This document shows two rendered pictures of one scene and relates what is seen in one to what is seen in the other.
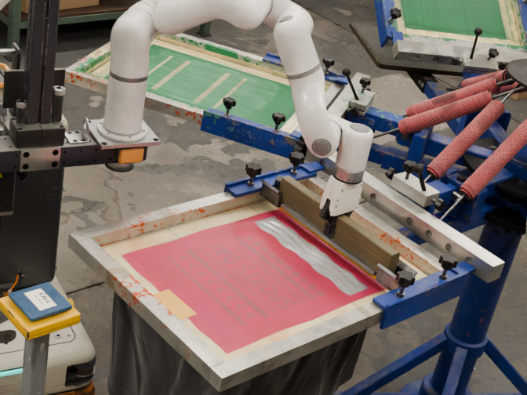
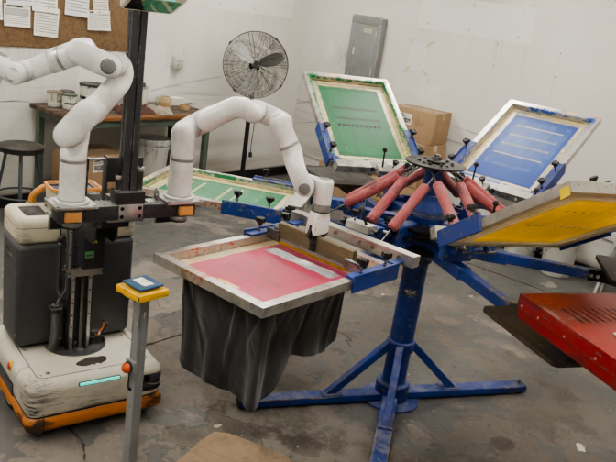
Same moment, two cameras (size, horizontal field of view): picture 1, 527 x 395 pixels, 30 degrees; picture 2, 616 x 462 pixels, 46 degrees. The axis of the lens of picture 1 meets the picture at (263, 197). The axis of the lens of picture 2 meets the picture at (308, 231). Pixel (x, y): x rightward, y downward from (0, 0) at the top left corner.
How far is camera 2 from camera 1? 0.74 m
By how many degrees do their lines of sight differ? 13
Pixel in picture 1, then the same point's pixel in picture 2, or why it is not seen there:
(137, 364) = (201, 336)
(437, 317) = not seen: hidden behind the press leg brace
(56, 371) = not seen: hidden behind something
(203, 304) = (242, 283)
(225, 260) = (251, 266)
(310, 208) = (299, 236)
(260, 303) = (277, 282)
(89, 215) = not seen: hidden behind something
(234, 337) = (265, 296)
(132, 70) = (185, 154)
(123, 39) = (179, 135)
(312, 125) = (298, 175)
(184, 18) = (215, 118)
